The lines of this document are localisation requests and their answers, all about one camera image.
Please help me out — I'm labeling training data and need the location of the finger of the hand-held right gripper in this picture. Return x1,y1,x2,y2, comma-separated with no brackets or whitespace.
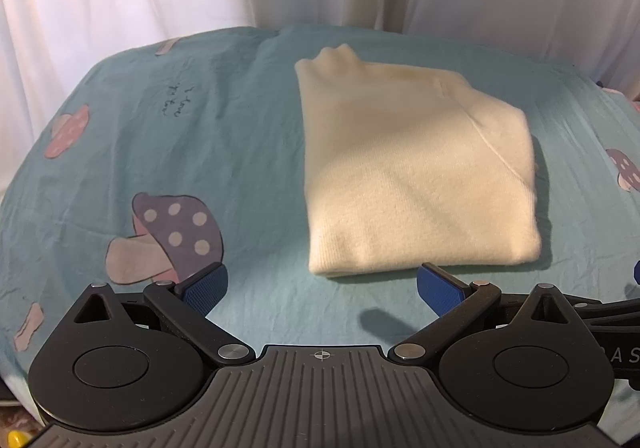
570,259,640,329

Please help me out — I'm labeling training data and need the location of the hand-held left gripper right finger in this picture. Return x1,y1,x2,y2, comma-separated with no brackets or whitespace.
387,262,576,366

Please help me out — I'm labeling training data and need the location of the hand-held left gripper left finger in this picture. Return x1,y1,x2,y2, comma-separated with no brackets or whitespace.
72,262,256,366

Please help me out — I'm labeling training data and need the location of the cream knit sweater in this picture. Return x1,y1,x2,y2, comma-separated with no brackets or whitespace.
295,44,542,279

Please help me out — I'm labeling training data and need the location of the teal mushroom print bed sheet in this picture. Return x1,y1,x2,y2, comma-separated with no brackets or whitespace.
0,23,640,434

